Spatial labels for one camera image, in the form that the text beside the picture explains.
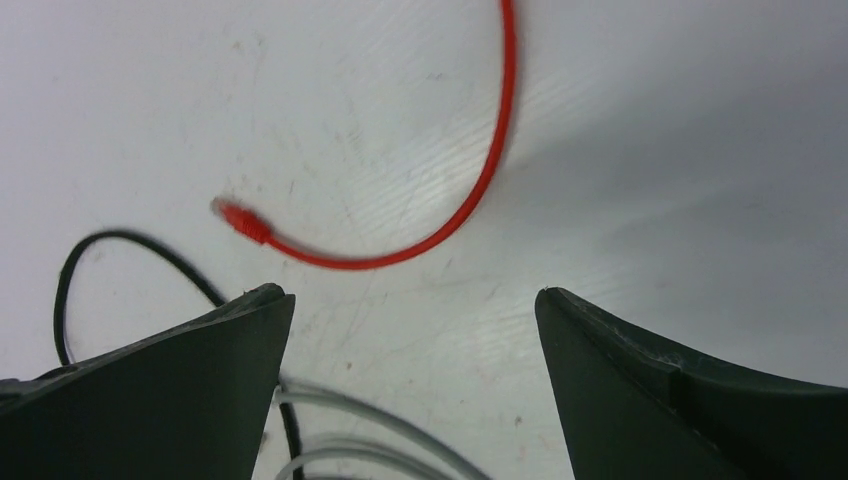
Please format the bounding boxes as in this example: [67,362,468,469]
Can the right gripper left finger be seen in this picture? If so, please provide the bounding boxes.
[1,284,295,479]

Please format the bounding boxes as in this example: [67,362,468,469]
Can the grey ethernet cable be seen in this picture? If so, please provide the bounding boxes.
[272,380,492,480]

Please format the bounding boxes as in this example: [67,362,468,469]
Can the red ethernet cable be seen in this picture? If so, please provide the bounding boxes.
[211,0,519,272]

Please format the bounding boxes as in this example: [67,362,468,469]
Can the black ethernet cable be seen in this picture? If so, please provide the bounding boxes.
[52,229,306,480]

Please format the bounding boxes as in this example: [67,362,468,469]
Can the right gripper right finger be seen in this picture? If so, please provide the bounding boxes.
[535,287,847,479]

